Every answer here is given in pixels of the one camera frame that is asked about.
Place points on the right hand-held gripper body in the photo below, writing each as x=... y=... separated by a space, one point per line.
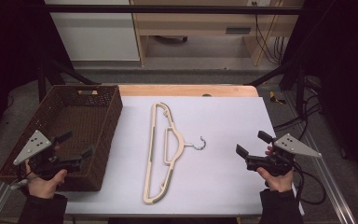
x=292 y=146

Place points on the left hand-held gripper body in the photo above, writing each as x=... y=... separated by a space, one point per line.
x=34 y=146

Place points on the brown woven basket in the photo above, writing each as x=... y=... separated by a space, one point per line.
x=87 y=118

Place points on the person's right hand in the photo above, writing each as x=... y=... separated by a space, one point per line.
x=279 y=184

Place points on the person's left hand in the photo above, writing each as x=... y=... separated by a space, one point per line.
x=43 y=188

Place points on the white table sheet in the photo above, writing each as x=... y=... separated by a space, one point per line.
x=230 y=186

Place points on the yellow and black floor object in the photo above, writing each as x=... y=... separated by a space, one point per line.
x=274 y=98

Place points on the black metal stand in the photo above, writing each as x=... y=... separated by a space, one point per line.
x=300 y=90
x=42 y=81

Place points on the wooden table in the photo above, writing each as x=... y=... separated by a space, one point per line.
x=167 y=90

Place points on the dark curtain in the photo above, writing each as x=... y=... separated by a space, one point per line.
x=9 y=46
x=345 y=62

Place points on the white cabinet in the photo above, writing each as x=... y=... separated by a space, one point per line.
x=96 y=40

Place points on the dark object under desk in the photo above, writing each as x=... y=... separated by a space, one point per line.
x=171 y=39

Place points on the light wooden desk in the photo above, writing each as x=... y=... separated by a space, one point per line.
x=192 y=23

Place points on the black horizontal frame bar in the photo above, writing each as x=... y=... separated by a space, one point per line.
x=167 y=9

